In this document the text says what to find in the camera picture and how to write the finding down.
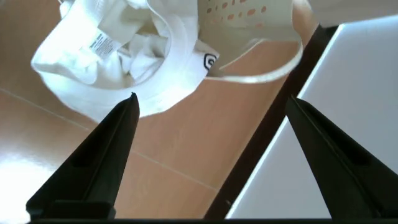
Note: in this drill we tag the white laundry basket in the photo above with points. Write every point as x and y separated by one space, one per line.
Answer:
248 34

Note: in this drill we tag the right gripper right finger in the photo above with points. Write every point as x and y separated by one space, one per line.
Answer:
342 193

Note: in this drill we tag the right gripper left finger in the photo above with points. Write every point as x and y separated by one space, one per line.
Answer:
71 193

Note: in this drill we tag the beige curtain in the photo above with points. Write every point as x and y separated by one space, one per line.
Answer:
357 9

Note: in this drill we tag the white garment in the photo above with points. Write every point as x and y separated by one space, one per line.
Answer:
93 77

